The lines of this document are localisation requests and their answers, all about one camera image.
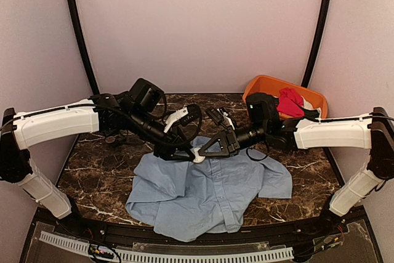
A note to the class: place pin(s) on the light blue button shirt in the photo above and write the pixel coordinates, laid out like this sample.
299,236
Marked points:
183,200

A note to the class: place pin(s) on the orange plastic basin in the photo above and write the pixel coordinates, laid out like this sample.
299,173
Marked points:
272,86

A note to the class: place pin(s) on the red and white clothes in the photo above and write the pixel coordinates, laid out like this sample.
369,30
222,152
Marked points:
292,104

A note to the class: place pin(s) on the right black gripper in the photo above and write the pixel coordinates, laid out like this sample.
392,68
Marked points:
232,140

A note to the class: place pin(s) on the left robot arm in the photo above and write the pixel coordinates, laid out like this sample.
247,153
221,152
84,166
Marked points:
128,111

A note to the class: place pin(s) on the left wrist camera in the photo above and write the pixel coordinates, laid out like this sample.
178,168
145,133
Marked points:
184,116

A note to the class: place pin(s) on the white slotted cable duct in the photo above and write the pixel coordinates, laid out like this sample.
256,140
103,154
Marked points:
144,252

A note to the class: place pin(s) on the right black frame post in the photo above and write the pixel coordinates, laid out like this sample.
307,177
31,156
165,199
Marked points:
316,43

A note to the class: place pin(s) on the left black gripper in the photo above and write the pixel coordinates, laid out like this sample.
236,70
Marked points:
166,149

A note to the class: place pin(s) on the left black frame post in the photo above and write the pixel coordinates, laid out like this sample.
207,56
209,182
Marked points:
79,35

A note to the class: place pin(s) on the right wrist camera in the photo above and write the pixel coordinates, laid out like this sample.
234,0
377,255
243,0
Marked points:
221,118

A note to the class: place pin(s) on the black frame post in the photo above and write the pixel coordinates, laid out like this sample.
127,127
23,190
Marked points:
316,43
79,35

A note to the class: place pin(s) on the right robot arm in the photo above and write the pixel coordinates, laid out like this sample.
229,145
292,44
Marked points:
372,131

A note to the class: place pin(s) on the round white brooch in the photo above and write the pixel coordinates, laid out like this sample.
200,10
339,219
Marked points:
198,158

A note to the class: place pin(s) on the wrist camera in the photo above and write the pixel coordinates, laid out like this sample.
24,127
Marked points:
184,116
221,118

